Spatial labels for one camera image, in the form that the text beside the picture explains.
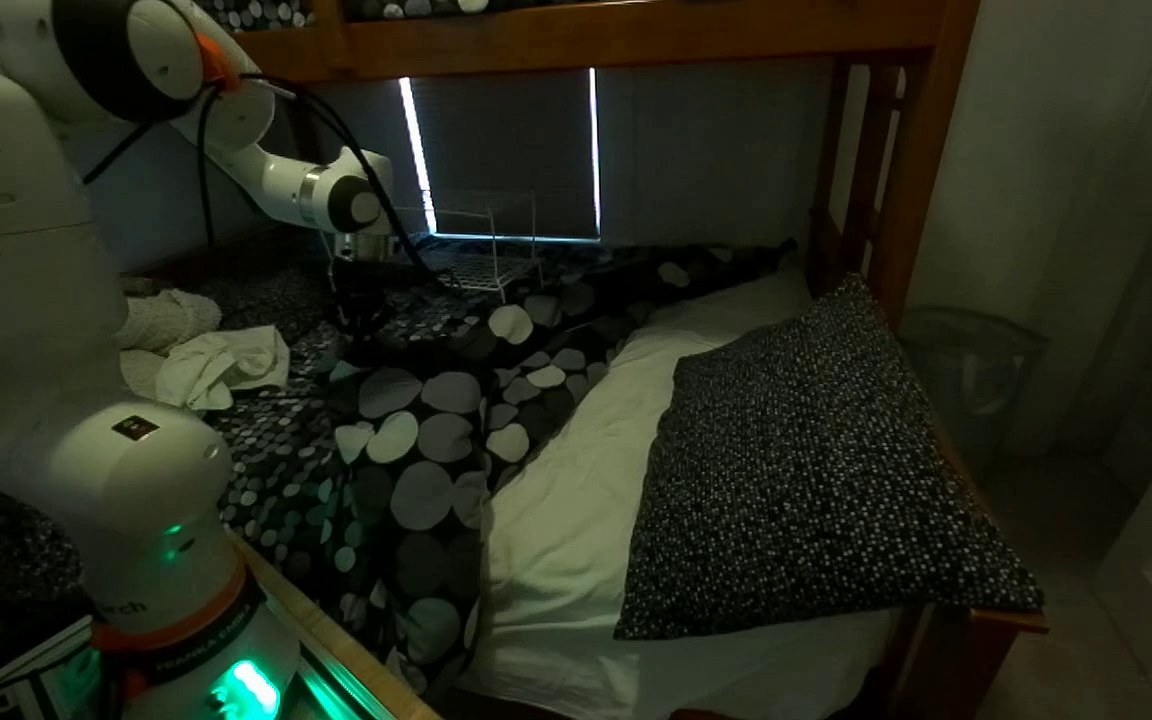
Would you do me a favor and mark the dark mesh waste bin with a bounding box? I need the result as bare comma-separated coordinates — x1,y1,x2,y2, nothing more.
894,303,1051,471

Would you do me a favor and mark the black blanket with grey circles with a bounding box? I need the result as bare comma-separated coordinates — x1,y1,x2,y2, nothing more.
120,237,806,698

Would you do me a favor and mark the white crumpled cloth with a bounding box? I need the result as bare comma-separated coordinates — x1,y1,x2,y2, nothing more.
116,321,297,419
111,282,229,356

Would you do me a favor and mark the black white speckled pillow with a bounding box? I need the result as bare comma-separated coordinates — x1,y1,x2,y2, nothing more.
133,251,340,340
612,275,1049,643

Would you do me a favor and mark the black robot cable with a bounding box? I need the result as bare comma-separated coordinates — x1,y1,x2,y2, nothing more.
81,76,428,271

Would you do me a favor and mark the white bed sheet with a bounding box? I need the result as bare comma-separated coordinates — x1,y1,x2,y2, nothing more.
458,271,908,720

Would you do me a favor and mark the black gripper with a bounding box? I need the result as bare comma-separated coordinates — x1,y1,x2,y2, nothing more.
324,226,409,340

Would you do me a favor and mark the dark window blind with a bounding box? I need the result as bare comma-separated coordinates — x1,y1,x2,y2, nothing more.
390,64,607,251

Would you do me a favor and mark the wooden bunk bed frame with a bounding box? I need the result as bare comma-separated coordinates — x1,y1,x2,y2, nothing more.
229,0,1051,720

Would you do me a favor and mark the grey circle patterned bunk blanket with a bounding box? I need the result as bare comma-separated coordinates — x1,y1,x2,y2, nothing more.
198,0,500,32

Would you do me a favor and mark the white wire rack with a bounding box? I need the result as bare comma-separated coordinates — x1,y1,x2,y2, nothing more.
428,187,544,298

